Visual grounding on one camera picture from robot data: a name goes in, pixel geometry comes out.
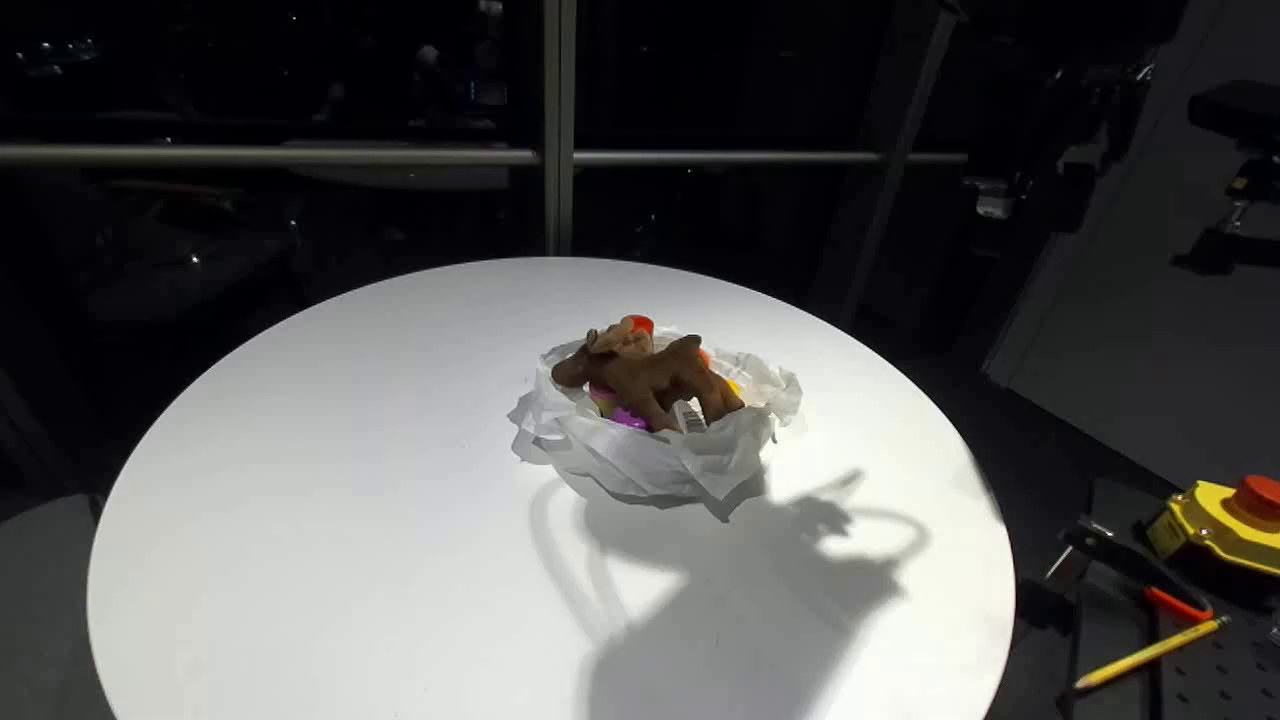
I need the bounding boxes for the brown plush moose toy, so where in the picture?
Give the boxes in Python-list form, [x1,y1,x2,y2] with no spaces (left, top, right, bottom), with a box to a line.
[552,317,747,436]

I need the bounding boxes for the grey slanted panel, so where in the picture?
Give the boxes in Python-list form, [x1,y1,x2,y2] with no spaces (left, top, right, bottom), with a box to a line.
[983,0,1280,491]

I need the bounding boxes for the black clamp mount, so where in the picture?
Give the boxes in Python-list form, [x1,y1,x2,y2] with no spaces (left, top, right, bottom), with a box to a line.
[1172,74,1280,275]

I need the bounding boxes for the grey horizontal window rail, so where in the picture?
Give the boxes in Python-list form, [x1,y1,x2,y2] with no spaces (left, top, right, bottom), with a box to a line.
[0,138,973,172]

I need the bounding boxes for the yellow emergency stop button box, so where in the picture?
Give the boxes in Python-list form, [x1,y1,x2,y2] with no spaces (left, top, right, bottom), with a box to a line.
[1147,470,1280,581]

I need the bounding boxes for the white plastic bag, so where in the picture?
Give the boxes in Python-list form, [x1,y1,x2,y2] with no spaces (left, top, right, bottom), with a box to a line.
[505,330,808,525]

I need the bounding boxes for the yellow pencil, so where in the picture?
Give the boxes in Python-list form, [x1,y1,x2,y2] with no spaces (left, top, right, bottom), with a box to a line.
[1069,613,1232,694]

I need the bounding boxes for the grey window frame post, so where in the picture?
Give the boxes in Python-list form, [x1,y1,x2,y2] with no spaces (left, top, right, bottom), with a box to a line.
[540,0,581,256]

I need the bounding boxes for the red black handled pliers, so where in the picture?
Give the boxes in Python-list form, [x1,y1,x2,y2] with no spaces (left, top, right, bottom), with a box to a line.
[1058,514,1220,633]

